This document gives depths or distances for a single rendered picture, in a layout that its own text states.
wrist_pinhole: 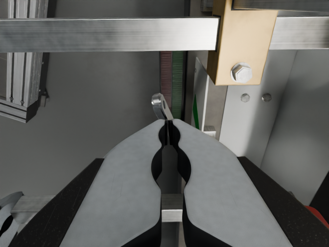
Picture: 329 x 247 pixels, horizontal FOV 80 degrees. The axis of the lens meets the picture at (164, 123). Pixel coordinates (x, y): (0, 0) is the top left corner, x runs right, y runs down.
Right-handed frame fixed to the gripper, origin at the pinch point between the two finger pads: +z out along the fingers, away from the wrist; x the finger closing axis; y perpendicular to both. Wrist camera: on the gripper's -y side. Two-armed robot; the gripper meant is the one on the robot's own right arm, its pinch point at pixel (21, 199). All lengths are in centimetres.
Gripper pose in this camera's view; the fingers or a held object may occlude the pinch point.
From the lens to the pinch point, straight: 42.6
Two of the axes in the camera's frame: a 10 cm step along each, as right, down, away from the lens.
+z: -0.1, -5.1, 8.6
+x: 0.1, 8.6, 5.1
